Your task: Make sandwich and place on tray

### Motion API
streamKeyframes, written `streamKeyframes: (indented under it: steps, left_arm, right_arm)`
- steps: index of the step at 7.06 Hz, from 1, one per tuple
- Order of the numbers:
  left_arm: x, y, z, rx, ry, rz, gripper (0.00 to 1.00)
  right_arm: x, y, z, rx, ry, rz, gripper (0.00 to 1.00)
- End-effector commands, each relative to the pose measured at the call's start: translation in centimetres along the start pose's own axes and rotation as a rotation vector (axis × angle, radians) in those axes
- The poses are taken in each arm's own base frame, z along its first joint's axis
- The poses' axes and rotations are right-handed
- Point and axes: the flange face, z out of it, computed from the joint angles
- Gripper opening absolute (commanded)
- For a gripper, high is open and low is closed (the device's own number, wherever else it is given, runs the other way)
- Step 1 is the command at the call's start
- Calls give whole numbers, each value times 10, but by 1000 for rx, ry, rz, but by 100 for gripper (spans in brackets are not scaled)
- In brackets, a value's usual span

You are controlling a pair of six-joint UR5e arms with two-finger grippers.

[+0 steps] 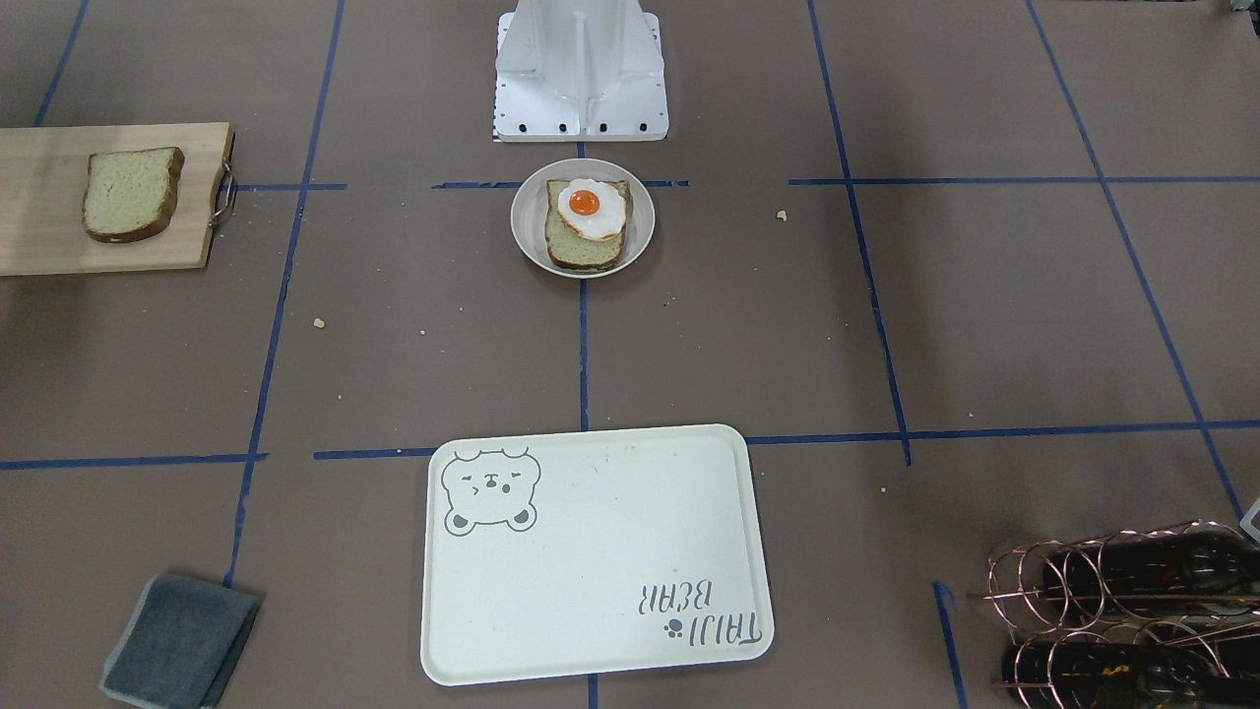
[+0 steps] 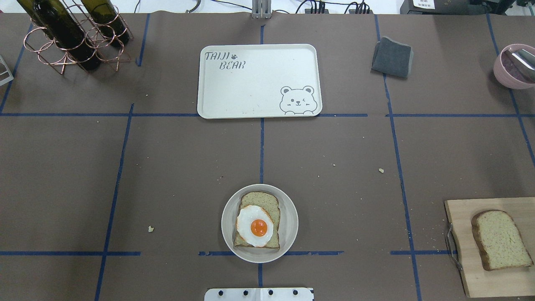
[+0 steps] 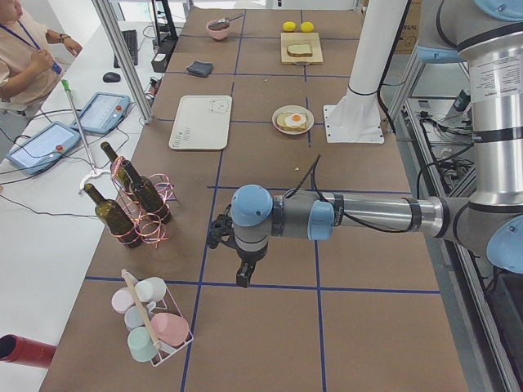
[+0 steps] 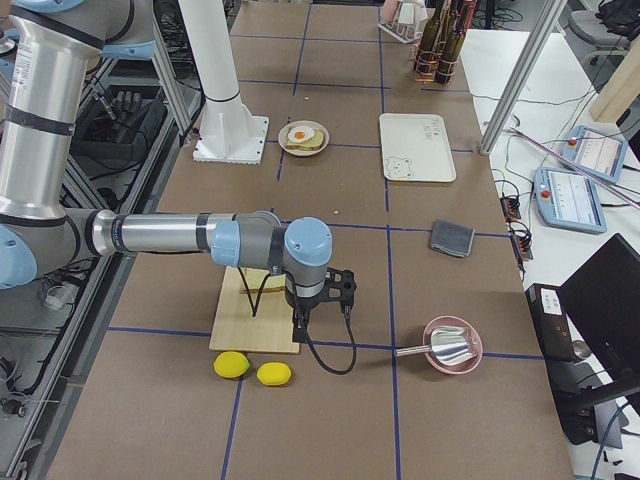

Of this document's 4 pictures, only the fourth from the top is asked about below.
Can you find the pink bowl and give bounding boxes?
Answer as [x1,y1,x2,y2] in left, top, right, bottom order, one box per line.
[423,316,483,375]

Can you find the silver metal scoop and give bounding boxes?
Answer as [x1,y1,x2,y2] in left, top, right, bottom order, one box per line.
[394,326,479,366]

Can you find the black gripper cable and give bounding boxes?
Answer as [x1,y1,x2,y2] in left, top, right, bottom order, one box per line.
[292,294,358,375]

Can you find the wooden cutting board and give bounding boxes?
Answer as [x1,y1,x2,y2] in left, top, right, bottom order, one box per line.
[209,267,299,354]

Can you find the yellow lemon left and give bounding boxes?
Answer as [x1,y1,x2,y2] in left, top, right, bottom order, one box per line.
[213,351,251,379]

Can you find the white round plate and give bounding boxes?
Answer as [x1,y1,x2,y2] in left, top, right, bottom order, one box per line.
[278,120,329,157]

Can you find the fried egg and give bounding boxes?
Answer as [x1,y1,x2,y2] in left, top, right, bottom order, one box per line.
[287,125,315,144]

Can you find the yellow lemon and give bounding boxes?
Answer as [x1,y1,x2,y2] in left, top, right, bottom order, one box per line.
[256,362,292,387]
[213,351,251,379]

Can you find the yellow lemon right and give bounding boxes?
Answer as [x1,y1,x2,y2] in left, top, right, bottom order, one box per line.
[256,362,292,387]

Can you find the white wire cup rack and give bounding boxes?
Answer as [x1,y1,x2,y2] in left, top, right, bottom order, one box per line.
[377,0,428,44]

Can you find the blue teach pendant near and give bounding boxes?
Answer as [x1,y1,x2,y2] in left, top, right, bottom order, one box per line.
[533,167,607,234]

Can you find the dark green wine bottle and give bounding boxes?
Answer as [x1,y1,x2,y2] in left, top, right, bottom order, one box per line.
[414,0,445,75]

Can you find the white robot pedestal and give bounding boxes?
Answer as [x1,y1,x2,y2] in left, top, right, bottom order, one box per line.
[179,0,269,165]

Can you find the grey folded cloth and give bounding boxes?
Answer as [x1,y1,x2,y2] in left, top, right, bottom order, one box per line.
[430,219,476,258]

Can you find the white bear tray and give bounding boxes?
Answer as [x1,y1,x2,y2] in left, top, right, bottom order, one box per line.
[379,113,457,183]

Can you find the aluminium frame post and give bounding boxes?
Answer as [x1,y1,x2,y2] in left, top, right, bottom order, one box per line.
[479,0,568,156]

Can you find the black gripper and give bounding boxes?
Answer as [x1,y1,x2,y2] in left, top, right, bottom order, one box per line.
[323,267,356,303]

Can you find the blue teach pendant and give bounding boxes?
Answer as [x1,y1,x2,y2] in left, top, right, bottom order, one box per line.
[562,125,628,184]
[533,167,607,234]

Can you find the black monitor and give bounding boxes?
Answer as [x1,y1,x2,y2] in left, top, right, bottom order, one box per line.
[559,233,639,378]

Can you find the blue teach pendant far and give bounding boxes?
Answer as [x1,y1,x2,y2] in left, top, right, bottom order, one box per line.
[562,125,628,184]

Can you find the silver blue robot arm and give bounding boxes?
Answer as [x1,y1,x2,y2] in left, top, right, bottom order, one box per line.
[1,1,356,315]

